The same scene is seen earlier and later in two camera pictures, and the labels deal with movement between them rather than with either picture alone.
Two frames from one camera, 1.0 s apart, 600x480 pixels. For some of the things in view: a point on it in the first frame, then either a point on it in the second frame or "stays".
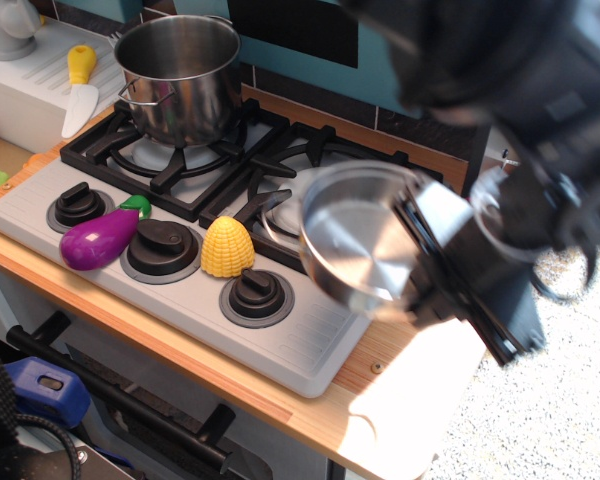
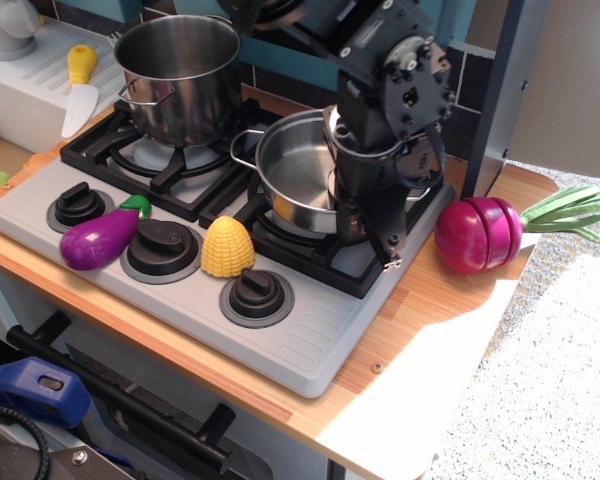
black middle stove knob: x=161 y=252 stays
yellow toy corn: x=226 y=248 stays
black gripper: x=471 y=280 -> x=372 y=191
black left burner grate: x=183 y=181 stays
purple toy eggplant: x=100 y=241 stays
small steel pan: x=365 y=226 -> x=295 y=164
